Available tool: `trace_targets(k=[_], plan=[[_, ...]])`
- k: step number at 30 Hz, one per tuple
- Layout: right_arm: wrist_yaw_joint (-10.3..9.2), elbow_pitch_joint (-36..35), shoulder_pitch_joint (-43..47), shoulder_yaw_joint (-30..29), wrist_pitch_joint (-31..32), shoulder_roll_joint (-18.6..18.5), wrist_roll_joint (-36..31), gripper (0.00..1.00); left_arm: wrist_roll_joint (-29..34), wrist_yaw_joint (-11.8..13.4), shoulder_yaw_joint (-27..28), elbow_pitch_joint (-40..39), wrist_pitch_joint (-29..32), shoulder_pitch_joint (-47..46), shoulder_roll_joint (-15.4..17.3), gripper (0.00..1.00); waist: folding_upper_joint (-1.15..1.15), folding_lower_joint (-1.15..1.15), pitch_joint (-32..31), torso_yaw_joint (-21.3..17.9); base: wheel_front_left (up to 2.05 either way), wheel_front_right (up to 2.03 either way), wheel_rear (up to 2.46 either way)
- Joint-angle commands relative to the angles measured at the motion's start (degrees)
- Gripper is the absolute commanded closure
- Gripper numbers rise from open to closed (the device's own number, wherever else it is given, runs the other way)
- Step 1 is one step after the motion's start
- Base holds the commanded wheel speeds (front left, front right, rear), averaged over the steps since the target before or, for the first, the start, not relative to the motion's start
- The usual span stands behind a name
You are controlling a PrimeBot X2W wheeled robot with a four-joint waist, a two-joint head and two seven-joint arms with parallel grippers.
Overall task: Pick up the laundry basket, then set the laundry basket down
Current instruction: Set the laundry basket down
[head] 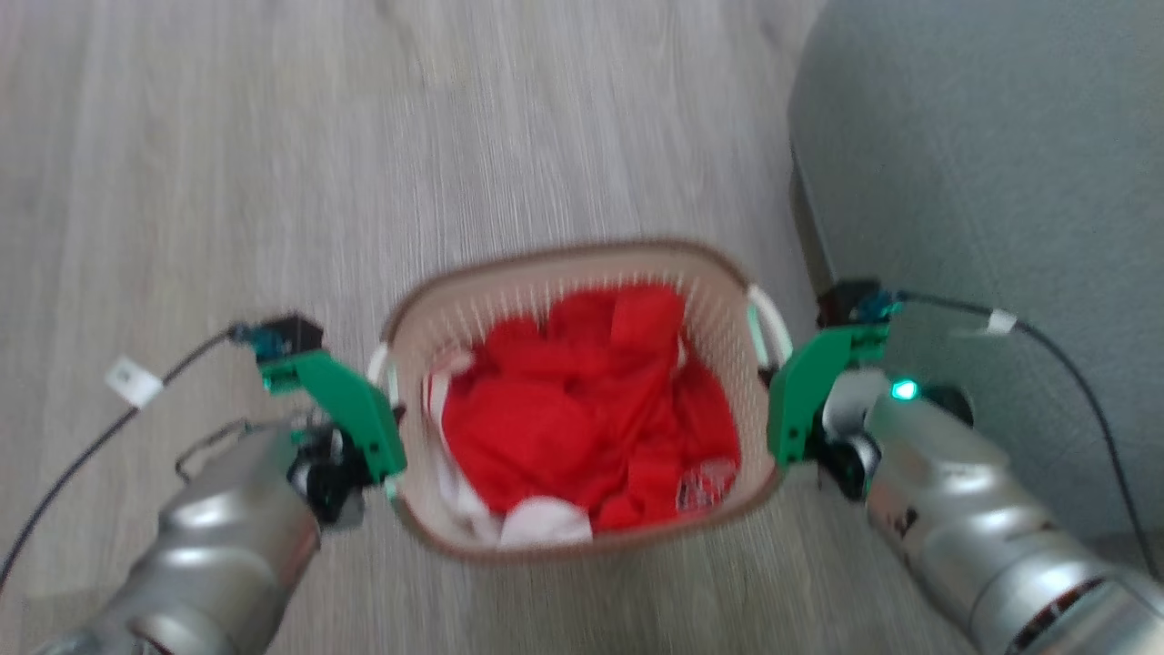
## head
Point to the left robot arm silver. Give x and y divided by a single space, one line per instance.
218 546

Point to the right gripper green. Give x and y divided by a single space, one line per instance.
798 400

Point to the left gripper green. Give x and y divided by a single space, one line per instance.
364 414

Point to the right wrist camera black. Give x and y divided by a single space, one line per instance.
850 300

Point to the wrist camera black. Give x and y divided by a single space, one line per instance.
286 333
850 300

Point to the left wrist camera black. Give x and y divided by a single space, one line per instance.
286 333

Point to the grey sofa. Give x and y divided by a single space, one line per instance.
991 182

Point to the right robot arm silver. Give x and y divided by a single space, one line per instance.
982 528

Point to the white garment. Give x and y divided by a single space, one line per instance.
544 525

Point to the red garment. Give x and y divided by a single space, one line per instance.
582 409

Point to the beige plastic laundry basket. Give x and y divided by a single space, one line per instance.
546 273

